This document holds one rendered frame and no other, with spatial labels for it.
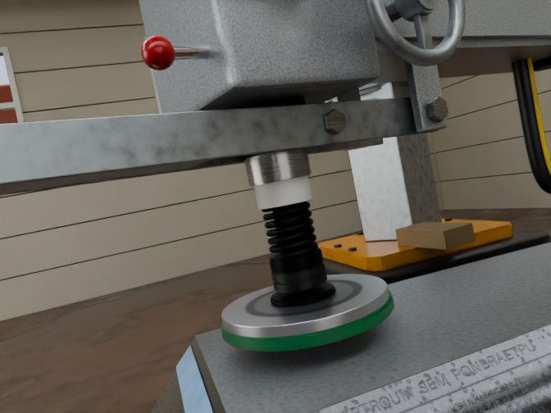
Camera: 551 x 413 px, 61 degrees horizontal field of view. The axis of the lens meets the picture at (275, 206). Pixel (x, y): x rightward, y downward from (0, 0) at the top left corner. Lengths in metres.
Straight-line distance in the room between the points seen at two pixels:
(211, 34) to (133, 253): 6.18
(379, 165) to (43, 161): 1.20
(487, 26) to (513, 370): 0.46
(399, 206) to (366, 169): 0.16
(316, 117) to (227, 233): 6.26
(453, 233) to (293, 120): 0.82
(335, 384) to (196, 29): 0.39
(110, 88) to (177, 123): 6.32
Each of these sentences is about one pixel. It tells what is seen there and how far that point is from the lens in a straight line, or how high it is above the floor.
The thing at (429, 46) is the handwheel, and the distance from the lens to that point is 0.56.
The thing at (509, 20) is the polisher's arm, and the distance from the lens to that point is 0.81.
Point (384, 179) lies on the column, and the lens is 1.51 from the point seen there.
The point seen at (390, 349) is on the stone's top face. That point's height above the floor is 0.83.
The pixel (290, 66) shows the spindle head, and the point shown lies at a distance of 0.49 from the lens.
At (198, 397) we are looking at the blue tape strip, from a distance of 0.59.
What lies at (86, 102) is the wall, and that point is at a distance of 6.75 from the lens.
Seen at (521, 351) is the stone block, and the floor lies 0.82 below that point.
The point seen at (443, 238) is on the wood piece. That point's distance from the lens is 1.27.
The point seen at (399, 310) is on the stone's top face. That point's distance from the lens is 0.69.
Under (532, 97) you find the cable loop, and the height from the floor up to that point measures 1.10.
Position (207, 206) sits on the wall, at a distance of 6.72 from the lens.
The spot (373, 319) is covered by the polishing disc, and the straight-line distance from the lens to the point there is 0.54.
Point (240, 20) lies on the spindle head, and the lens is 0.48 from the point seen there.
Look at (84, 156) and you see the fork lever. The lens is 0.45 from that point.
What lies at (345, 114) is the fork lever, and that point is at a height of 1.10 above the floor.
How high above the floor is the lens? 1.04
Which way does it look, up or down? 3 degrees down
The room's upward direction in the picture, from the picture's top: 11 degrees counter-clockwise
